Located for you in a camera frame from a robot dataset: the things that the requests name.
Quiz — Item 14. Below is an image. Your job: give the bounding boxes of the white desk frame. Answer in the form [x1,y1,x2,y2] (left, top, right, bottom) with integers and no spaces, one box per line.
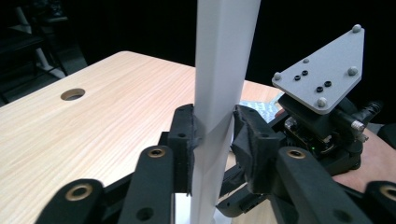
[14,6,67,78]

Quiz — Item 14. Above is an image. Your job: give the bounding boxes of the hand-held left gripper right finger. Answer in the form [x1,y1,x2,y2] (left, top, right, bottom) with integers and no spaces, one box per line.
[232,105,281,194]

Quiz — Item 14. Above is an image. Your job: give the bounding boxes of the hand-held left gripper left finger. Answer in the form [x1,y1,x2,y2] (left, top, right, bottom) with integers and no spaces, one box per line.
[158,104,204,195]

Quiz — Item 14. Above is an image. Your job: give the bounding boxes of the light blue cloth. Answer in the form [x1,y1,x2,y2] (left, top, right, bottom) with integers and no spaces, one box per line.
[239,99,284,124]

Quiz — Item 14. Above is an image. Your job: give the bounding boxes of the white desk lamp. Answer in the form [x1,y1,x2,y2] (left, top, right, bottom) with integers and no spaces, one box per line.
[174,0,262,224]

